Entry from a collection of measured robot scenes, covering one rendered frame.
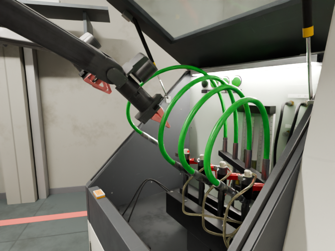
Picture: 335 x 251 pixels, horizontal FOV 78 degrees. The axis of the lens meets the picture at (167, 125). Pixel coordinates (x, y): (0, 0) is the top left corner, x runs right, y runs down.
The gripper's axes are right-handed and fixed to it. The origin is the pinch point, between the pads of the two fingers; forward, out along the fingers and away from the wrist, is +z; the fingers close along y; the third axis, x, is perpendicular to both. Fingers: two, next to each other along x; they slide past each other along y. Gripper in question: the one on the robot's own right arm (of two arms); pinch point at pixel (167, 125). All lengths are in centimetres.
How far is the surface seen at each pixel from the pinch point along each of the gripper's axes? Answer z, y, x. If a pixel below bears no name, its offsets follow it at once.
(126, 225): 9.3, -30.2, -5.8
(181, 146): -0.7, -3.3, -18.7
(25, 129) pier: -50, -95, 217
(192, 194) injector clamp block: 24.3, -11.3, 0.1
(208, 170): 3.7, -3.7, -26.2
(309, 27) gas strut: -1.3, 31.8, -28.3
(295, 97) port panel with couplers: 22.1, 33.9, -11.2
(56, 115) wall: -38, -63, 232
